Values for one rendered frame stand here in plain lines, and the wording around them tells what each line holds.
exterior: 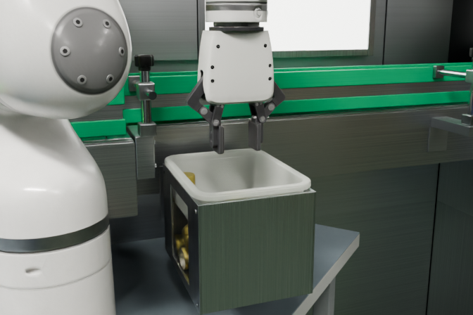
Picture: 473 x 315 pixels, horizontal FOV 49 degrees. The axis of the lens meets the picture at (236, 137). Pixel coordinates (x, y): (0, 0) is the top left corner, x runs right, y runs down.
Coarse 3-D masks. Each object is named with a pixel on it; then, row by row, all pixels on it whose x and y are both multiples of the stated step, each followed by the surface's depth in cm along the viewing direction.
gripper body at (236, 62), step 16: (208, 32) 68; (224, 32) 68; (240, 32) 68; (256, 32) 69; (208, 48) 68; (224, 48) 68; (240, 48) 69; (256, 48) 69; (208, 64) 68; (224, 64) 68; (240, 64) 69; (256, 64) 70; (272, 64) 71; (208, 80) 68; (224, 80) 69; (240, 80) 70; (256, 80) 71; (272, 80) 72; (208, 96) 69; (224, 96) 70; (240, 96) 70; (256, 96) 71
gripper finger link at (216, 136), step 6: (204, 108) 70; (204, 114) 70; (210, 114) 71; (210, 120) 71; (210, 126) 72; (210, 132) 72; (216, 132) 72; (222, 132) 71; (210, 138) 73; (216, 138) 72; (222, 138) 71; (210, 144) 73; (216, 144) 72; (222, 144) 72; (216, 150) 73; (222, 150) 72
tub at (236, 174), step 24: (168, 168) 81; (192, 168) 87; (216, 168) 89; (240, 168) 90; (264, 168) 86; (288, 168) 79; (192, 192) 68; (216, 192) 89; (240, 192) 68; (264, 192) 69; (288, 192) 70
